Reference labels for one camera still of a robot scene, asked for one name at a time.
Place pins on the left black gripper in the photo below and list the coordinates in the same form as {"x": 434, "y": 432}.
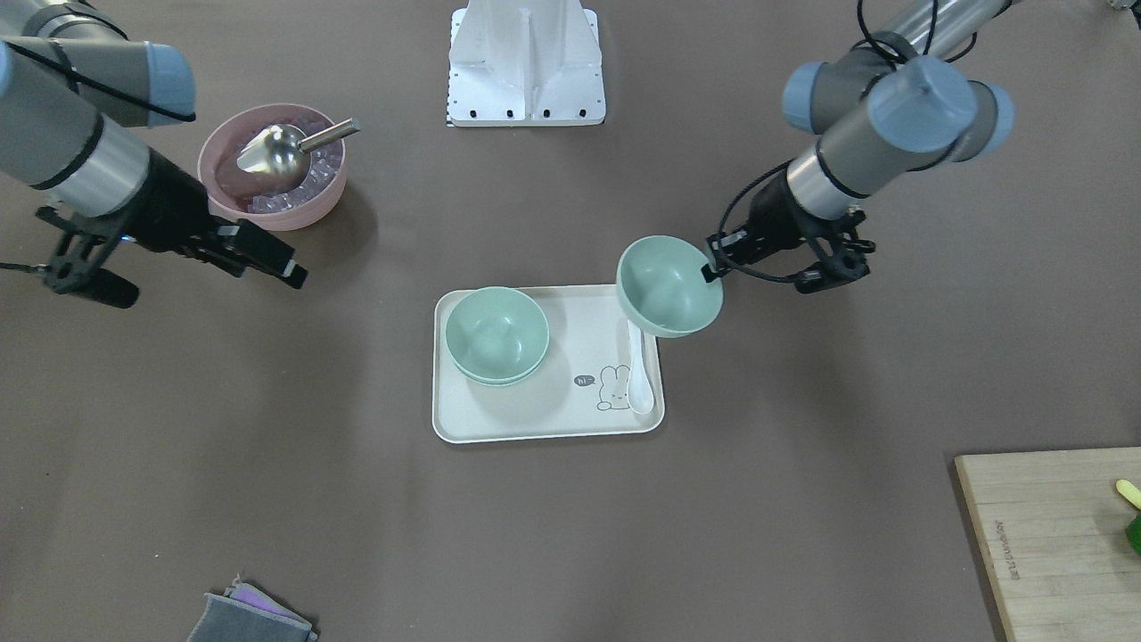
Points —
{"x": 774, "y": 217}

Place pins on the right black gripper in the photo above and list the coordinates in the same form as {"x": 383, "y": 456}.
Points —
{"x": 176, "y": 209}

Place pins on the green bowl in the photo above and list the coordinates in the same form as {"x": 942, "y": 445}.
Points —
{"x": 497, "y": 373}
{"x": 497, "y": 324}
{"x": 662, "y": 290}

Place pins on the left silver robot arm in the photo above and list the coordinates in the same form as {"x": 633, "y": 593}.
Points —
{"x": 894, "y": 103}

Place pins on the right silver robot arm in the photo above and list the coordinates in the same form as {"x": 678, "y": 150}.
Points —
{"x": 74, "y": 88}

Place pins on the pink bowl with ice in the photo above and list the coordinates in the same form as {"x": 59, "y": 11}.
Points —
{"x": 235, "y": 197}

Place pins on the metal ice scoop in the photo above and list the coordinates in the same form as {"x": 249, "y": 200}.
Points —
{"x": 278, "y": 158}

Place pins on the white plastic spoon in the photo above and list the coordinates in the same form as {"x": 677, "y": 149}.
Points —
{"x": 640, "y": 391}

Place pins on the cream rabbit tray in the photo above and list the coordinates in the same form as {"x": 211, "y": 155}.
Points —
{"x": 579, "y": 390}

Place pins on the green bowl on tray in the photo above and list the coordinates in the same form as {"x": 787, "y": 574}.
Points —
{"x": 497, "y": 373}

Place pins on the grey folded cloth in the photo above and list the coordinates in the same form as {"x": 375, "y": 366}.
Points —
{"x": 244, "y": 612}

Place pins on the wooden cutting board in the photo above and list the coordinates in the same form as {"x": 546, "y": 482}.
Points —
{"x": 1052, "y": 531}

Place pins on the lemon slices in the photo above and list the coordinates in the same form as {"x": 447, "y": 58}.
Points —
{"x": 1130, "y": 492}

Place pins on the green lime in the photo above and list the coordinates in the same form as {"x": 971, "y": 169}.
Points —
{"x": 1133, "y": 534}

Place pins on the white camera stand base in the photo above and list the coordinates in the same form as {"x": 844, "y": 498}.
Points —
{"x": 525, "y": 64}

